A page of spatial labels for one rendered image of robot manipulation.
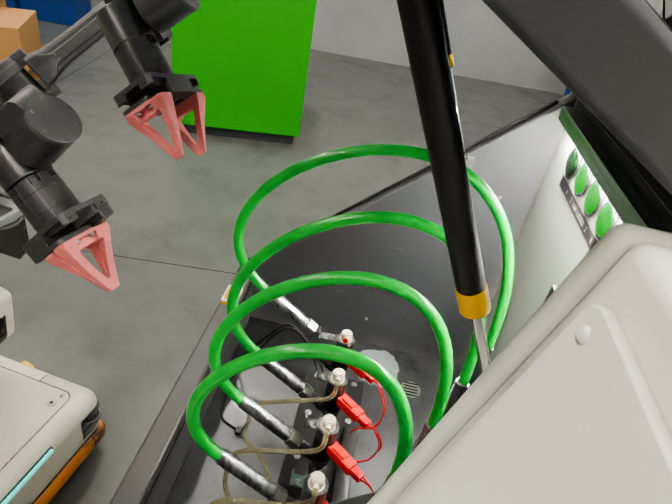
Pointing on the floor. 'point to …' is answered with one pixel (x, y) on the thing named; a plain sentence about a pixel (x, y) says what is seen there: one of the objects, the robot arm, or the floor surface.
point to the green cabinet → (247, 65)
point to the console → (566, 396)
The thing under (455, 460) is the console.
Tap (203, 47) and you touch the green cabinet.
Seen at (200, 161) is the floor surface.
